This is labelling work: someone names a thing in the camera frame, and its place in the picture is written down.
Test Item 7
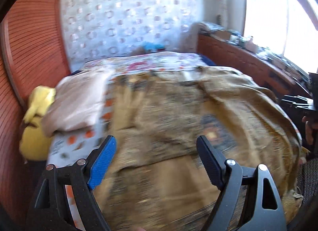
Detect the brown patterned garment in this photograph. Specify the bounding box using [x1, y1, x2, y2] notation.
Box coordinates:
[94, 67, 302, 230]

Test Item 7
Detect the person right hand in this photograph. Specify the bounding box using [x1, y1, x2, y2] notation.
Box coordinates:
[302, 116, 318, 145]

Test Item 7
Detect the orange dotted white sheet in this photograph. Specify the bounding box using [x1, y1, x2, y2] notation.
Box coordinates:
[46, 72, 118, 230]

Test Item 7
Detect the long wooden cabinet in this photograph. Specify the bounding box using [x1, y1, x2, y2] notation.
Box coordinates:
[197, 34, 311, 99]

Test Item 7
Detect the beige folded garment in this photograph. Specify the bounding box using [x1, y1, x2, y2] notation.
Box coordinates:
[42, 67, 115, 137]

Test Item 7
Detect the yellow plush toy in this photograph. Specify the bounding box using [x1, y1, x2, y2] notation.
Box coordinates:
[19, 86, 55, 162]

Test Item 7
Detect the window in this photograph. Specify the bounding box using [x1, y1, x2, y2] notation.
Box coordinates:
[244, 0, 317, 73]

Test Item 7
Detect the floral bed blanket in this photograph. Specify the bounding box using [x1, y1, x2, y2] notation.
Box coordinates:
[81, 51, 207, 77]

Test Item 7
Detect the cardboard box on cabinet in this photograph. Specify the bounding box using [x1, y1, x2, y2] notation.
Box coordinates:
[214, 30, 231, 41]

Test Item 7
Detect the stack of folded cloths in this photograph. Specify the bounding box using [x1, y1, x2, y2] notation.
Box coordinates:
[198, 22, 222, 33]

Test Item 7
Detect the blue box on headboard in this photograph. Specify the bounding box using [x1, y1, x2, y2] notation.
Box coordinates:
[142, 42, 166, 53]

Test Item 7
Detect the white circle pattern curtain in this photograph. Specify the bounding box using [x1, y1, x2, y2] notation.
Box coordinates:
[60, 0, 203, 71]

